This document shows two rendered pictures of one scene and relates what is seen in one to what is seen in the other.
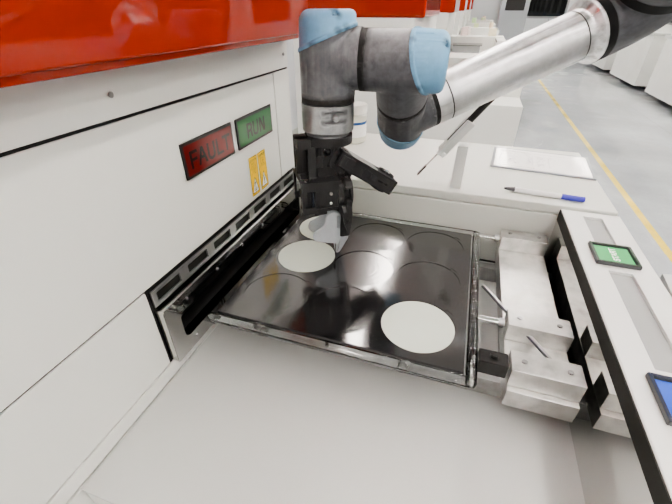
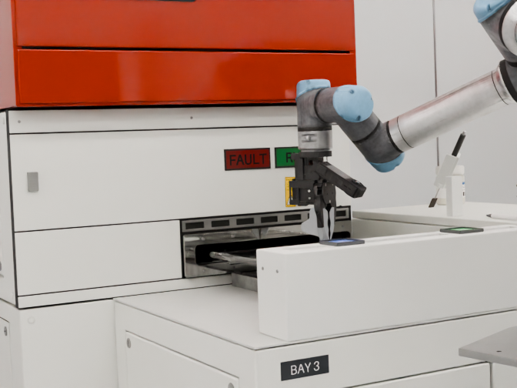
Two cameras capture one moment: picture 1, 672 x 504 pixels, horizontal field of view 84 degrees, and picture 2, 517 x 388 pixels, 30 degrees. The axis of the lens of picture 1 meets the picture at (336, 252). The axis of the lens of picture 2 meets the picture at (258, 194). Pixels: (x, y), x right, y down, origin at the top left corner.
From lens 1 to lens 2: 171 cm
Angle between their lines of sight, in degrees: 50
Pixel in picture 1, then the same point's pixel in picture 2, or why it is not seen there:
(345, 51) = (309, 99)
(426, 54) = (340, 97)
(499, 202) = (470, 223)
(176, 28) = (223, 91)
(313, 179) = (300, 180)
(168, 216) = (206, 185)
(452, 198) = (442, 223)
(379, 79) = (324, 113)
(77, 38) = (175, 92)
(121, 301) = (165, 214)
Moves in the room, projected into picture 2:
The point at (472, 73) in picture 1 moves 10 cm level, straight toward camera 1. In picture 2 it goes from (413, 112) to (373, 114)
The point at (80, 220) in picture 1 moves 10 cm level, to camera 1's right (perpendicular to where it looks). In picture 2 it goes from (160, 165) to (192, 164)
